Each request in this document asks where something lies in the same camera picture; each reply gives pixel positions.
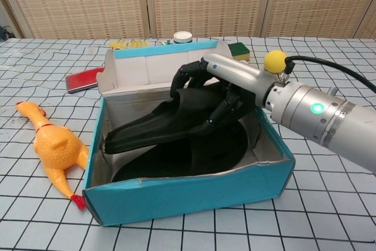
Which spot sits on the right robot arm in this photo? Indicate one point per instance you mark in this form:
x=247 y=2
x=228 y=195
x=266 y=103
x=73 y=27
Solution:
x=323 y=118

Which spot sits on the checkered white tablecloth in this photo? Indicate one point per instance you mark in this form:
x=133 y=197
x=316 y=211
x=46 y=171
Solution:
x=44 y=227

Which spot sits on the white round jar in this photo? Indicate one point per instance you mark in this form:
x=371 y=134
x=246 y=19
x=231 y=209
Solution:
x=182 y=37

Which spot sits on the blue cardboard shoe box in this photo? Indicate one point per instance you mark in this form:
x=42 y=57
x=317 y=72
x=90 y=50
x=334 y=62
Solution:
x=176 y=198

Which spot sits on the red flat case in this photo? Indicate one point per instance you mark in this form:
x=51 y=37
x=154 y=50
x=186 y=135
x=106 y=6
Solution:
x=82 y=80

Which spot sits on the yellow red green feather toy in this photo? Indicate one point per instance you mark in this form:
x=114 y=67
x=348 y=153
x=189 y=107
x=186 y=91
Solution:
x=126 y=44

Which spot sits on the green yellow sponge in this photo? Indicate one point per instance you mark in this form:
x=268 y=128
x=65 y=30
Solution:
x=238 y=51

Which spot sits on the yellow rubber chicken toy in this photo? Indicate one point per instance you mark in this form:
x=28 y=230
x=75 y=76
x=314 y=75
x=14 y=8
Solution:
x=58 y=148

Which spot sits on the black slipper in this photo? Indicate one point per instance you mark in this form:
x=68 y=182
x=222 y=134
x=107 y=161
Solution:
x=211 y=157
x=152 y=130

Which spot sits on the dark leafy plant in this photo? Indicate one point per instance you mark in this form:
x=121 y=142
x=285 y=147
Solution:
x=4 y=32

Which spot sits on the yellow foam ball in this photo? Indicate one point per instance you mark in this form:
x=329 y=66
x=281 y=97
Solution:
x=274 y=60

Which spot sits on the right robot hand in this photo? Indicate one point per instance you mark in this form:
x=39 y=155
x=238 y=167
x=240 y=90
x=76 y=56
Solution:
x=241 y=76

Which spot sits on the beige woven folding screen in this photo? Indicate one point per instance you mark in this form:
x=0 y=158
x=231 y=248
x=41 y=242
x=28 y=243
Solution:
x=205 y=1

